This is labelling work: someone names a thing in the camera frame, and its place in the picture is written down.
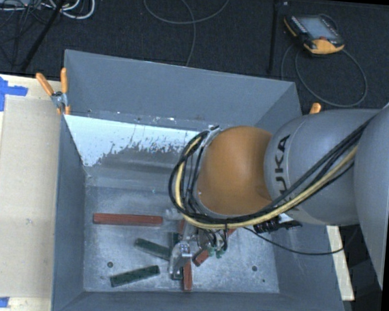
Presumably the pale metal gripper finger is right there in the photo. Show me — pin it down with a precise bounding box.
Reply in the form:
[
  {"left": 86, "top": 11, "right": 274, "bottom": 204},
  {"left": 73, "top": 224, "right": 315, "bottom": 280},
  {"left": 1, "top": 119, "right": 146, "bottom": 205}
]
[
  {"left": 175, "top": 242, "right": 194, "bottom": 279},
  {"left": 167, "top": 246, "right": 183, "bottom": 281}
]

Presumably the dark green flat block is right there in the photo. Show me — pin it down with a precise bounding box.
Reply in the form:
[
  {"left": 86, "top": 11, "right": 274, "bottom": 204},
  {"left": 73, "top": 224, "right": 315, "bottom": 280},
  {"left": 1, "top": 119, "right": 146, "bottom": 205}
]
[
  {"left": 133, "top": 237, "right": 174, "bottom": 261},
  {"left": 108, "top": 261, "right": 162, "bottom": 293}
]

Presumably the long red-brown flat block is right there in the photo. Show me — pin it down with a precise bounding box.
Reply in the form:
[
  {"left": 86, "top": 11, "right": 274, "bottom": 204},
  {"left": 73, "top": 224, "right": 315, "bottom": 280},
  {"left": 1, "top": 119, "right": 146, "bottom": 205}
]
[{"left": 91, "top": 210, "right": 165, "bottom": 232}]

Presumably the grey metal bin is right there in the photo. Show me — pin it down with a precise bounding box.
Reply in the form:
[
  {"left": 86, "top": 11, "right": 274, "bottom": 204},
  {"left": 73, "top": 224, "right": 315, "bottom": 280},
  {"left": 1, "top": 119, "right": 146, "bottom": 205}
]
[{"left": 40, "top": 49, "right": 368, "bottom": 311}]

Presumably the pale wood flat board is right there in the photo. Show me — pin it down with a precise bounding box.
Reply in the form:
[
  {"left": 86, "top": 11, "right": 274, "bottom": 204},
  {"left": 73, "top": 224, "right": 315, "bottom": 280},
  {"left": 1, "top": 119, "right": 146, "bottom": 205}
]
[{"left": 0, "top": 94, "right": 72, "bottom": 304}]

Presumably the black cylinder on white bracket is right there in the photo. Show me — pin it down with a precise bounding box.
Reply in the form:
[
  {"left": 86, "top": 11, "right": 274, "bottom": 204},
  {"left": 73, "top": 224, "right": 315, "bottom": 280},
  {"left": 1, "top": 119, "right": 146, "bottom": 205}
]
[{"left": 252, "top": 212, "right": 304, "bottom": 240}]

